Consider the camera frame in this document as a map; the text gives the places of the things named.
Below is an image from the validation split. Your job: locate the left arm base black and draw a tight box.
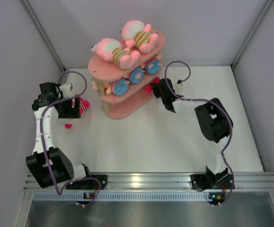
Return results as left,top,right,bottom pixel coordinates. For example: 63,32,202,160
66,174,108,190

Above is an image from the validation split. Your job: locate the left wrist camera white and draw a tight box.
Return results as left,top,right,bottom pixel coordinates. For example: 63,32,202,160
59,83,74,99

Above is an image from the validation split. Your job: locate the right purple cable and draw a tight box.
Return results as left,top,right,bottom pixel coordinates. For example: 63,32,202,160
164,61,235,209

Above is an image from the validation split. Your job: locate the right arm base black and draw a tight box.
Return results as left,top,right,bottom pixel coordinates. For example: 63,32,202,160
190,174,233,191

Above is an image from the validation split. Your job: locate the small pink frog plush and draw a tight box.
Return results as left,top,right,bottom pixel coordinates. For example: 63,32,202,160
120,20,159,54

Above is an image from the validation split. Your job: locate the aluminium mounting rail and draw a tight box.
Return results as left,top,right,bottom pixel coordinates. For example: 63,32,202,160
23,172,274,190

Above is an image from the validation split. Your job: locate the blue plush on shelf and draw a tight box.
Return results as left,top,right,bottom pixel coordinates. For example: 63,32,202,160
103,79,130,96
127,67,145,84

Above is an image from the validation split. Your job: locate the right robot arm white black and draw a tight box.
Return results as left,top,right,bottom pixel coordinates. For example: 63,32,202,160
151,79,233,188

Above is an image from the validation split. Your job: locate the purple cable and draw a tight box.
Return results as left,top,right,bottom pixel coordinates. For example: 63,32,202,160
164,61,235,209
40,70,102,209

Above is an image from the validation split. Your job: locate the large pink frog plush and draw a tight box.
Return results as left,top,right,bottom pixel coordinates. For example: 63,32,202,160
91,38,141,70

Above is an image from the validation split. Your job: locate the white glasses plush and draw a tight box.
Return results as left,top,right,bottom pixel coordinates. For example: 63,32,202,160
142,77,160,93
62,97,90,129

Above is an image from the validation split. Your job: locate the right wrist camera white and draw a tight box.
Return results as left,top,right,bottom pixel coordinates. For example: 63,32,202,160
175,79,183,94

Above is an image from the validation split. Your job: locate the orange-head blue-body plush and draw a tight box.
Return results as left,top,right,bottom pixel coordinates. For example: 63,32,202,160
140,54,162,75

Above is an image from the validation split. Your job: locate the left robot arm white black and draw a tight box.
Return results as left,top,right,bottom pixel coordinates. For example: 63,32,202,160
26,82,93,189

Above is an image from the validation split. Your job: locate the slotted cable duct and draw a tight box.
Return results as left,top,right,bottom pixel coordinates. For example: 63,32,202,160
33,191,223,202

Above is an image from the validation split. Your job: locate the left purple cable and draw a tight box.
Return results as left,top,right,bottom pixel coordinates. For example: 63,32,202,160
40,70,102,209

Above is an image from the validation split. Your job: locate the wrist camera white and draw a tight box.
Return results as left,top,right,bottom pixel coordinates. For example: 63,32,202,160
59,83,74,99
175,79,183,94

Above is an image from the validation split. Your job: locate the pink three-tier shelf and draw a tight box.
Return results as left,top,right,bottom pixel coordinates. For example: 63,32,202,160
88,29,165,119

